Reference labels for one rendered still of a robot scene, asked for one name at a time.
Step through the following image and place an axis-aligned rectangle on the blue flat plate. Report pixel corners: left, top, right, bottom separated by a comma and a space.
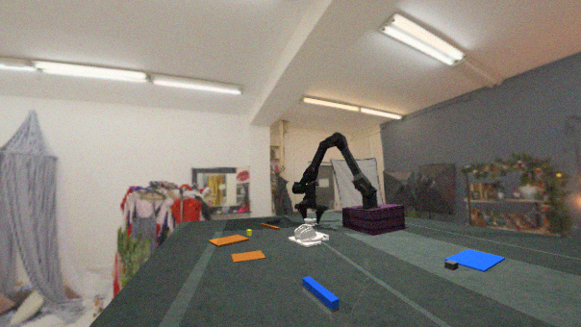
445, 250, 505, 272

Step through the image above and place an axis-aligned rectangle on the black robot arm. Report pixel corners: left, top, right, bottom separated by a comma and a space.
292, 132, 381, 210

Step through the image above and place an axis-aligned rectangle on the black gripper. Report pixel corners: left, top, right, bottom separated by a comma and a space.
294, 194, 329, 224

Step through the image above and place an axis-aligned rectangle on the blue rectangular bar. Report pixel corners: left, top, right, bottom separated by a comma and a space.
302, 276, 340, 310

